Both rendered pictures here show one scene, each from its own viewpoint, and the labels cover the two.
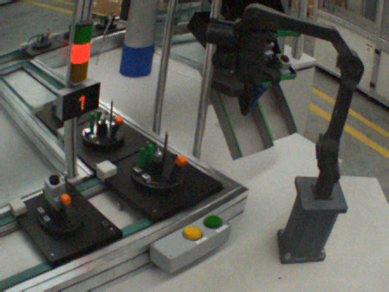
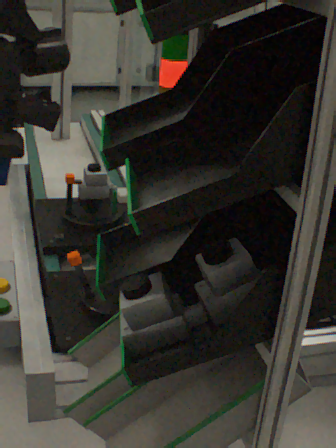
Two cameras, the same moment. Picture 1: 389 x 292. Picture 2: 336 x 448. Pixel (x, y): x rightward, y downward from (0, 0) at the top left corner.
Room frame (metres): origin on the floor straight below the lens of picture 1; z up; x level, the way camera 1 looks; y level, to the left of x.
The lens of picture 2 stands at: (1.62, -0.67, 1.59)
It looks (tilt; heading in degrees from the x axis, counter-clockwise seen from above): 25 degrees down; 124
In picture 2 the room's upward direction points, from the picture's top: 5 degrees clockwise
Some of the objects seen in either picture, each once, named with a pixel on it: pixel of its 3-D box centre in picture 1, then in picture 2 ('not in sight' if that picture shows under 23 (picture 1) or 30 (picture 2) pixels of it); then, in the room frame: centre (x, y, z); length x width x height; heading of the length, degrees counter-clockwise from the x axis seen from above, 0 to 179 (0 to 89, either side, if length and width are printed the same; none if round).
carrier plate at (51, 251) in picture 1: (60, 222); (92, 222); (0.77, 0.31, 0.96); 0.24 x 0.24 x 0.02; 50
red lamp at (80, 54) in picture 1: (80, 51); (173, 72); (0.96, 0.30, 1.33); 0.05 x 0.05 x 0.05
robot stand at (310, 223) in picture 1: (312, 222); not in sight; (0.90, -0.34, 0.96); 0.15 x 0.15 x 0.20; 4
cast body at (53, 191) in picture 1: (53, 188); (98, 180); (0.77, 0.31, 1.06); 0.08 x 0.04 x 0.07; 51
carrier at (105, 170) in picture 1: (157, 163); (119, 281); (1.02, 0.09, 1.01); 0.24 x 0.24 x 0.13; 50
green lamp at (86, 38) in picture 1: (82, 33); (175, 46); (0.96, 0.30, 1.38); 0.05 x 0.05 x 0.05
